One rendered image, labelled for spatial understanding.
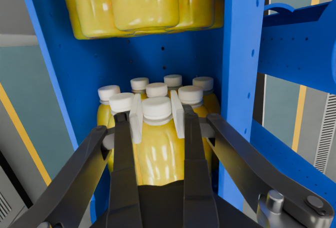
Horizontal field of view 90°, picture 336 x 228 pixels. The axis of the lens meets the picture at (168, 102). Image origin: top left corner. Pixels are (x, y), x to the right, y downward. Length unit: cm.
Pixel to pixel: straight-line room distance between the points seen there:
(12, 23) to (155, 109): 59
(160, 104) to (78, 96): 17
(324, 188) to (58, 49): 102
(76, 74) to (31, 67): 132
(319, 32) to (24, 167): 217
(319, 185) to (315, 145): 140
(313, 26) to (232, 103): 41
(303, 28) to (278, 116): 142
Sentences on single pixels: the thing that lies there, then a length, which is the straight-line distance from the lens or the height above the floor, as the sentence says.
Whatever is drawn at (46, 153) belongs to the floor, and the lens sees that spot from 193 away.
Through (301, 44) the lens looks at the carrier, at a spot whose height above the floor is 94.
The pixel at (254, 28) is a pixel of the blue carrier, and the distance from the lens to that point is 18.
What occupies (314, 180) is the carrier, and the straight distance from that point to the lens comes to 103.
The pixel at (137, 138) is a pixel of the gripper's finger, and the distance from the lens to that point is 17.
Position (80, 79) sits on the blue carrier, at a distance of 33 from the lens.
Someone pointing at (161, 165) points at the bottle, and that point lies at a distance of 23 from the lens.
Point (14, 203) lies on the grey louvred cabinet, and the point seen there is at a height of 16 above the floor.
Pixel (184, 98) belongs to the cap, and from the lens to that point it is 25.
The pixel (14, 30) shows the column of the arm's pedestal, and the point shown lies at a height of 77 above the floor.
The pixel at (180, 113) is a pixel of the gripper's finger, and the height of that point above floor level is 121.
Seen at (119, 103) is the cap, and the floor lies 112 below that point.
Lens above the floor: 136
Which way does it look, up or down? 69 degrees down
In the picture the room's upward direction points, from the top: 166 degrees clockwise
